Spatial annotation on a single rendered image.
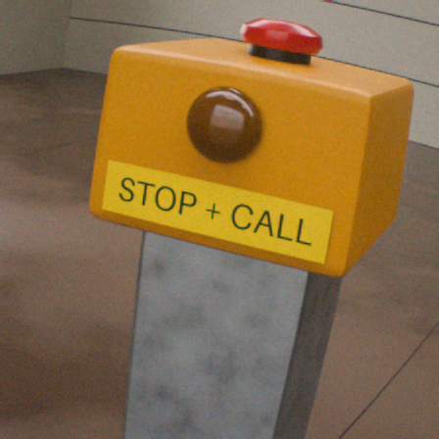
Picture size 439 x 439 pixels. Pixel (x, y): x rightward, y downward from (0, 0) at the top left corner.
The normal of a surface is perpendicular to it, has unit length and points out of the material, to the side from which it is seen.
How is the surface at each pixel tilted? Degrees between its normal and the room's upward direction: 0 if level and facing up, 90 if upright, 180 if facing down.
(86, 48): 90
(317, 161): 90
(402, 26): 90
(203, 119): 86
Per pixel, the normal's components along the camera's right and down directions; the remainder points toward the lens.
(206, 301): -0.36, 0.19
